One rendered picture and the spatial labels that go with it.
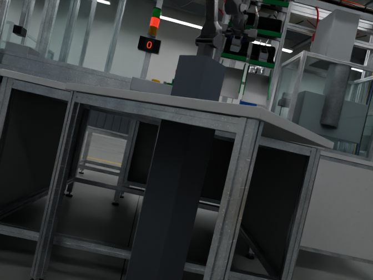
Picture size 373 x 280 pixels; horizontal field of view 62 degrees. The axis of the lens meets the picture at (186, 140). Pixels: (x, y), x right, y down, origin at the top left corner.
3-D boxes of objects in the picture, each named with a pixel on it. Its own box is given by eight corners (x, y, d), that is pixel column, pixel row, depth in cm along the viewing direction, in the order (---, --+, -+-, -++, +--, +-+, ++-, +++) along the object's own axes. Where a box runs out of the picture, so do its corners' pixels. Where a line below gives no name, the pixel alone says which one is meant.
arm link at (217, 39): (212, 44, 120) (216, 28, 120) (192, 43, 125) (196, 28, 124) (219, 50, 126) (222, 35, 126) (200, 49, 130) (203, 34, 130)
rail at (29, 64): (202, 116, 149) (207, 94, 149) (16, 73, 144) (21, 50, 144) (201, 116, 155) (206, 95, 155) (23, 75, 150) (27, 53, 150)
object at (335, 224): (393, 289, 225) (421, 173, 224) (246, 258, 219) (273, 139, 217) (342, 252, 293) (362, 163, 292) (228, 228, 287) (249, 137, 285)
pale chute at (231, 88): (237, 99, 157) (239, 92, 154) (212, 94, 159) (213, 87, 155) (243, 70, 177) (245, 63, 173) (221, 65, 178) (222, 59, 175)
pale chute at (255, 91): (266, 106, 158) (268, 99, 155) (240, 101, 159) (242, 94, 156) (269, 76, 177) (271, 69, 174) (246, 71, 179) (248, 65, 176)
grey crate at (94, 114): (137, 136, 348) (142, 116, 348) (82, 124, 345) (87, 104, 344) (141, 136, 391) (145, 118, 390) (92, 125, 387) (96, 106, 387)
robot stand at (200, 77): (195, 108, 115) (207, 55, 115) (168, 104, 124) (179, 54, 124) (215, 115, 126) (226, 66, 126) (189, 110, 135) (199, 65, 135)
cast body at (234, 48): (237, 52, 158) (240, 39, 154) (229, 50, 159) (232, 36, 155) (241, 47, 165) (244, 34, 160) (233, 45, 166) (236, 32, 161)
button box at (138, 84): (174, 99, 141) (177, 86, 141) (129, 89, 140) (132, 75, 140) (174, 101, 148) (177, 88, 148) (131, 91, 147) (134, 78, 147)
